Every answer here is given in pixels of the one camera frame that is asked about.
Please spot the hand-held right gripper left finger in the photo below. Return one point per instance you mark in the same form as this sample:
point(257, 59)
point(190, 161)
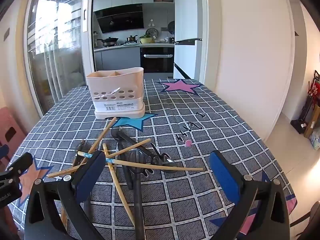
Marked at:
point(90, 172)

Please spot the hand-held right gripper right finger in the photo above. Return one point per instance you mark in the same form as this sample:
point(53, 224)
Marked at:
point(225, 175)

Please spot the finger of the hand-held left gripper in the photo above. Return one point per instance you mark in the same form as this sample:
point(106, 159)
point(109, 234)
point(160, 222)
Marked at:
point(21, 165)
point(3, 152)

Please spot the black slotted spoon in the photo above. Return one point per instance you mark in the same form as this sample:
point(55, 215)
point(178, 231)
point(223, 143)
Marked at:
point(126, 170)

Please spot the shiny black spoon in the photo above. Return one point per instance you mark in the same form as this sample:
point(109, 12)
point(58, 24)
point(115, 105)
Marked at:
point(135, 142)

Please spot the blue patterned bamboo chopstick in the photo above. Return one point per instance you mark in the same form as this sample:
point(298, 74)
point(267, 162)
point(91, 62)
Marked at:
point(162, 166)

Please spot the beige plastic utensil holder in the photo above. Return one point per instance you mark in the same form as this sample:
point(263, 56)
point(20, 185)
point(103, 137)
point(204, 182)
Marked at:
point(115, 82)

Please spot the pink plastic stool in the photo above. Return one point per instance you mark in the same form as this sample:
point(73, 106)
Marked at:
point(12, 120)

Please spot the checked star print tablecloth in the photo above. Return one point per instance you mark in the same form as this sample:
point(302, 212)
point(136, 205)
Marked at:
point(200, 130)

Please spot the black chair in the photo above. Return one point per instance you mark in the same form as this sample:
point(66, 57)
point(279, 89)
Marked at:
point(314, 220)

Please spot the cardboard box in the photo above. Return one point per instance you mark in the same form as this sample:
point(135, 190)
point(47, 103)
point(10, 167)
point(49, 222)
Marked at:
point(313, 122)

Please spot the black upright vacuum cleaner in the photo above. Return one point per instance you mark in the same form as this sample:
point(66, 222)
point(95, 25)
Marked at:
point(306, 110)

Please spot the sliding glass door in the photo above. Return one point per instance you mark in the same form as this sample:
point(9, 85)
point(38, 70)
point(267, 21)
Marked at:
point(55, 55)

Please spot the grey kitchen base cabinets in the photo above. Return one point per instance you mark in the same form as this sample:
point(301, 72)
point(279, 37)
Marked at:
point(117, 60)

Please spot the red hanging decoration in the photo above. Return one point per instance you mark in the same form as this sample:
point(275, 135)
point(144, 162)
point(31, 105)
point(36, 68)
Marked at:
point(315, 85)

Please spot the black built-in oven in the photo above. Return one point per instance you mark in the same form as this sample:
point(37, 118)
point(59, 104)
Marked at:
point(156, 62)

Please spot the black wok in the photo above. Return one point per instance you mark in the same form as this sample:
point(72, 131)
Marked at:
point(110, 41)

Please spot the steel cooking pot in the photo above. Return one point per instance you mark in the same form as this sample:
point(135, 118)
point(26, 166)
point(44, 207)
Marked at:
point(131, 39)

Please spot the yellow pot with greens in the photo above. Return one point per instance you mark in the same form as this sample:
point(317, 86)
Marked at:
point(147, 40)

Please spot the small black pot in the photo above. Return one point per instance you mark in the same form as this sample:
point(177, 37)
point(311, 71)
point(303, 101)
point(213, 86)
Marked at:
point(170, 40)

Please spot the patterned round plate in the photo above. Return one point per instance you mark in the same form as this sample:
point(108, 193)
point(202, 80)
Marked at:
point(152, 32)

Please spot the black range hood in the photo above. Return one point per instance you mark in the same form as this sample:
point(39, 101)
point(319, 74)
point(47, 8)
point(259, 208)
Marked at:
point(120, 20)

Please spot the hanging dark pan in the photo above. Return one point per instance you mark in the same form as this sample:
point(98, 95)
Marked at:
point(171, 27)

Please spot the white refrigerator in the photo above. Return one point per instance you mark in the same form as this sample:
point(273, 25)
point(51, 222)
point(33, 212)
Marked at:
point(190, 17)

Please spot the dark wall switch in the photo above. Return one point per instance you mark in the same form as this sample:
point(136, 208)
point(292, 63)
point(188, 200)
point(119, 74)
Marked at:
point(6, 34)

